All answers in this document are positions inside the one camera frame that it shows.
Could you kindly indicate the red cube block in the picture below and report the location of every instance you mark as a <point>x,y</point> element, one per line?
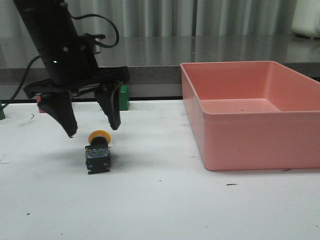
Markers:
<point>43,104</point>

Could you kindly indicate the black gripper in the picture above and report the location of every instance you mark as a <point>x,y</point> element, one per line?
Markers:
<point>72,66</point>

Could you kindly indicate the green cube block right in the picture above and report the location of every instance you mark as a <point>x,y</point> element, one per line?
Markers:
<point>124,99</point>

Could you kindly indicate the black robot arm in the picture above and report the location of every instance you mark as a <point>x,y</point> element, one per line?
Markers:
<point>49,23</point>

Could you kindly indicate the yellow push button switch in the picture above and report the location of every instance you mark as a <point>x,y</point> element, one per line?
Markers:
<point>97,152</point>

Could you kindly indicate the pink plastic bin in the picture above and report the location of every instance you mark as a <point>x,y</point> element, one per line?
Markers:
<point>252,115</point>

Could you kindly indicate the green cube block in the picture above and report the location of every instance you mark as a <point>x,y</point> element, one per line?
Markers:
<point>124,99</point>
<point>2,114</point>

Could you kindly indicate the grey stone counter ledge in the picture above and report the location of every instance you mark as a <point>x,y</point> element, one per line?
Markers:
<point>154,62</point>

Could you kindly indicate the green cube block left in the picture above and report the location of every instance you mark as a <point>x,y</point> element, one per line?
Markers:
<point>2,114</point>

